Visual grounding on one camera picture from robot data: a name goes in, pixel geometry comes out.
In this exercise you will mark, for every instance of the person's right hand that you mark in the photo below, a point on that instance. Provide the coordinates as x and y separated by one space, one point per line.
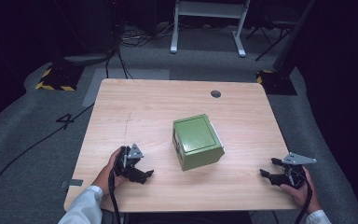
306 196

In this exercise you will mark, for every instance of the white metal stand frame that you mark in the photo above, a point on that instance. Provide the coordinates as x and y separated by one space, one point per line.
209 9

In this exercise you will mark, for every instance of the green box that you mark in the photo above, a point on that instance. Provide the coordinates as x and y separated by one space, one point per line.
197 141

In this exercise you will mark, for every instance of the black tripod stand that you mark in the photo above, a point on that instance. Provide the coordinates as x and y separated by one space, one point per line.
268 35

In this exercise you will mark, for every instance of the black slanted pole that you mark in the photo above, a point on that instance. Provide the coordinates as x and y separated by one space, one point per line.
293 37

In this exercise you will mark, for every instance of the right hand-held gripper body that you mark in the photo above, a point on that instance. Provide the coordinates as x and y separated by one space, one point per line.
295 174

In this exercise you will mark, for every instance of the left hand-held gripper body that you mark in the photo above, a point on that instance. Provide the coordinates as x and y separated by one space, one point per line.
127 163

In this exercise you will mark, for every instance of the black yellow striped stand base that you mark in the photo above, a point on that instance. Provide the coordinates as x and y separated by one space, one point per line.
60 77
276 82

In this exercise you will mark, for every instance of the grey tape strip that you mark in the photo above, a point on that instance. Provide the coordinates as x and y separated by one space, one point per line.
74 183

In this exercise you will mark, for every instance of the grey round stand base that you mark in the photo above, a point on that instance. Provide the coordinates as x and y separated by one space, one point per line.
85 58

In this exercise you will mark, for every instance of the person's left hand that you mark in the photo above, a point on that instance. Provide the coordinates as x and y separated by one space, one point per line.
104 179

